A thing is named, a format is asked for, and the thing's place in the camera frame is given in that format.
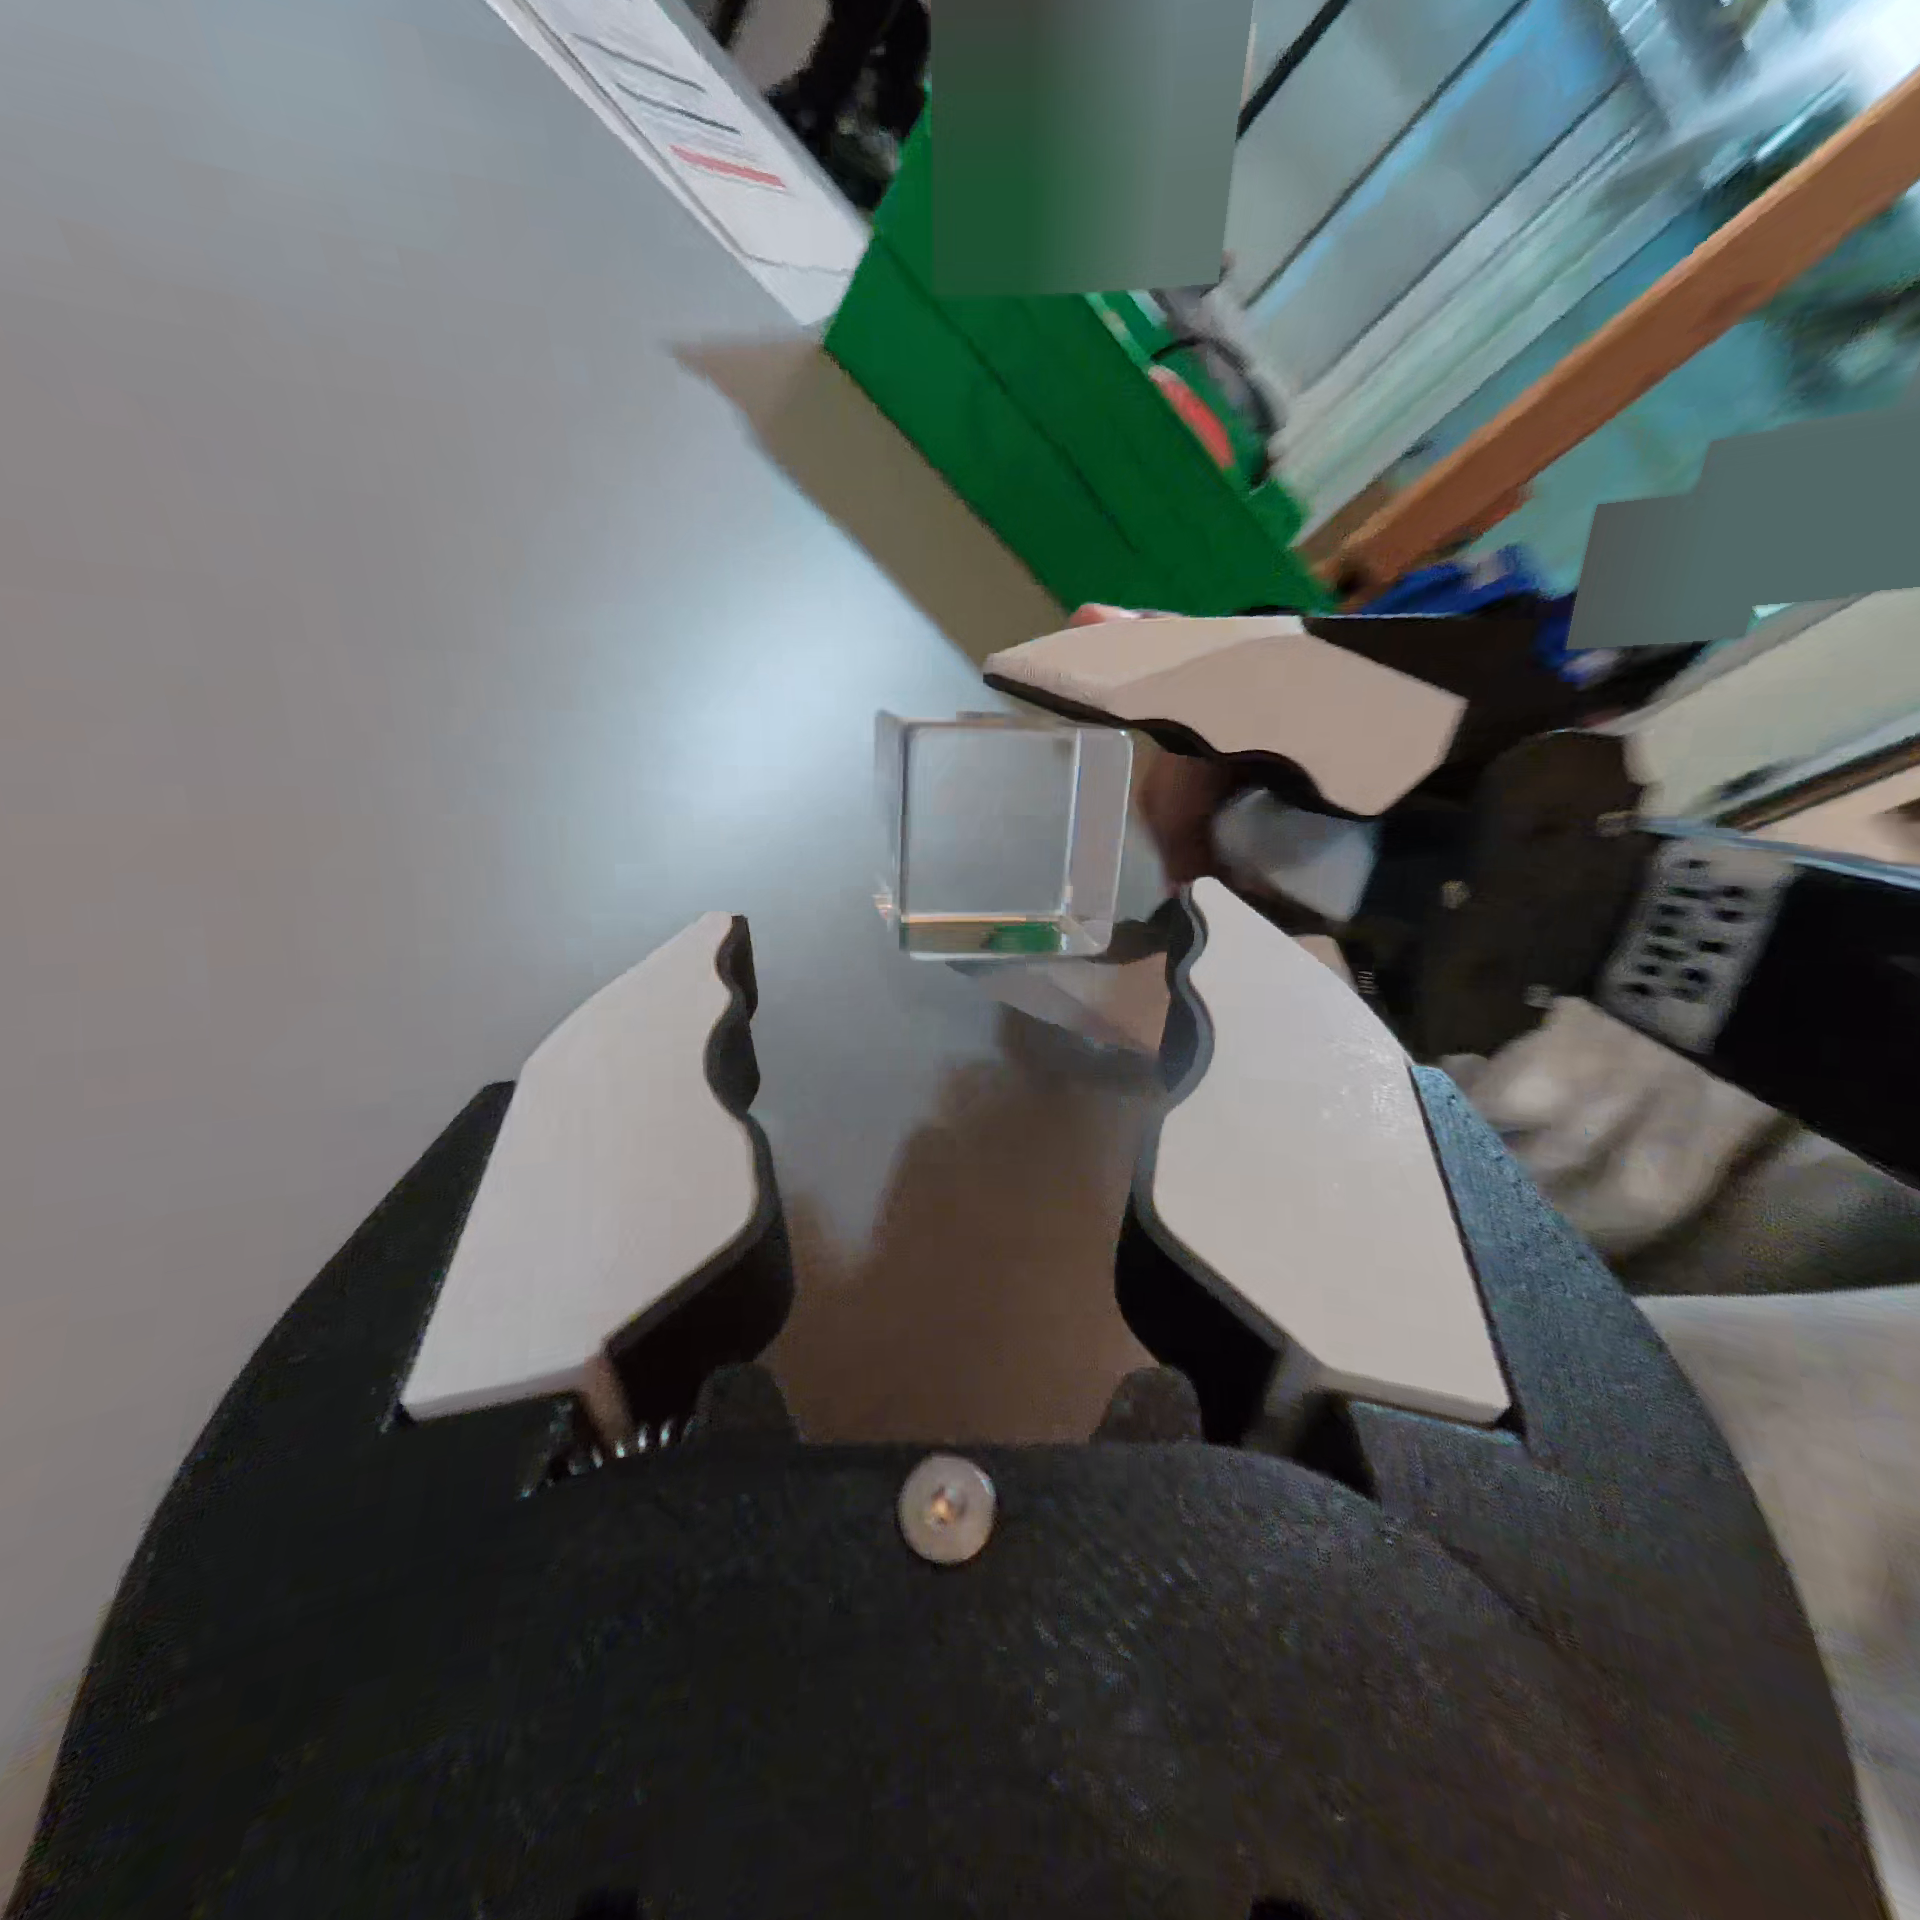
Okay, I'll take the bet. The framed black-white marker sign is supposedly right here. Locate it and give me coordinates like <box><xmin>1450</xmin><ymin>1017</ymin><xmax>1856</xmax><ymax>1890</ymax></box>
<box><xmin>1616</xmin><ymin>599</ymin><xmax>1920</xmax><ymax>868</ymax></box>

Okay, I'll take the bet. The clear acrylic cube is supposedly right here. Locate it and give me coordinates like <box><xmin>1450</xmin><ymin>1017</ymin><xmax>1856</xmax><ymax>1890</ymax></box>
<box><xmin>873</xmin><ymin>712</ymin><xmax>1139</xmax><ymax>963</ymax></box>

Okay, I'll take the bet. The wooden post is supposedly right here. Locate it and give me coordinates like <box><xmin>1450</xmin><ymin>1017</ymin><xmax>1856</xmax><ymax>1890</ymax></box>
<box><xmin>1316</xmin><ymin>69</ymin><xmax>1920</xmax><ymax>606</ymax></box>

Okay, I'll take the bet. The green plastic bin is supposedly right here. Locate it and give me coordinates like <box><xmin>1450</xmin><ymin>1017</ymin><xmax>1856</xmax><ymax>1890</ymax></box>
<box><xmin>823</xmin><ymin>104</ymin><xmax>1338</xmax><ymax>620</ymax></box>

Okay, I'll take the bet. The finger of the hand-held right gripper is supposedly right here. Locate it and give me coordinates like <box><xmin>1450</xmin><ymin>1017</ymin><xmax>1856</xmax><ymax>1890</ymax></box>
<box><xmin>981</xmin><ymin>614</ymin><xmax>1472</xmax><ymax>822</ymax></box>
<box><xmin>961</xmin><ymin>787</ymin><xmax>1383</xmax><ymax>1055</ymax></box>

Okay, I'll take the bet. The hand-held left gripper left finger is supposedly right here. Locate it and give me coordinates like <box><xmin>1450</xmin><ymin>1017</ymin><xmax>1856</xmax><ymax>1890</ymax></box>
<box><xmin>399</xmin><ymin>910</ymin><xmax>794</xmax><ymax>1479</ymax></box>

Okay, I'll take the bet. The printed paper sheet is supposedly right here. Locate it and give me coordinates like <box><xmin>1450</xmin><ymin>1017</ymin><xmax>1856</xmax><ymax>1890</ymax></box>
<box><xmin>485</xmin><ymin>0</ymin><xmax>874</xmax><ymax>330</ymax></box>

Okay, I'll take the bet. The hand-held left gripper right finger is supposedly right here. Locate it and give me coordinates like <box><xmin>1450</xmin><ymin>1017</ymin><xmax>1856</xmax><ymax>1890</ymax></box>
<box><xmin>1116</xmin><ymin>879</ymin><xmax>1514</xmax><ymax>1450</ymax></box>

